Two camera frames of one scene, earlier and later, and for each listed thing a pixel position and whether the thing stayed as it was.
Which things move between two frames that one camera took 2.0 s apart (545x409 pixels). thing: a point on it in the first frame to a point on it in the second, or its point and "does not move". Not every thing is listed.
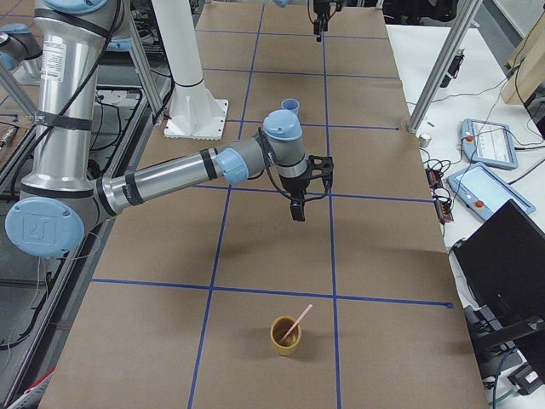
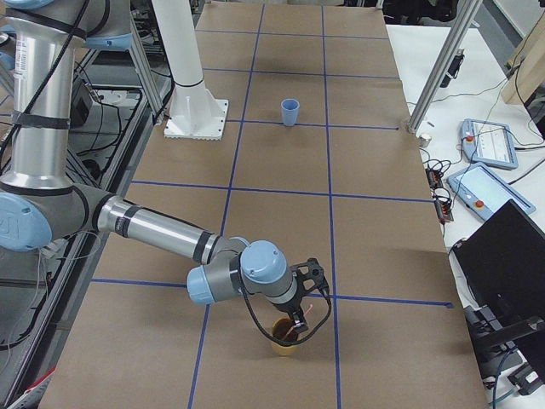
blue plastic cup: (291, 105) does not move
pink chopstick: (309, 307) does not move
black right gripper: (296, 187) to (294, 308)
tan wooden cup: (285, 335) does not move
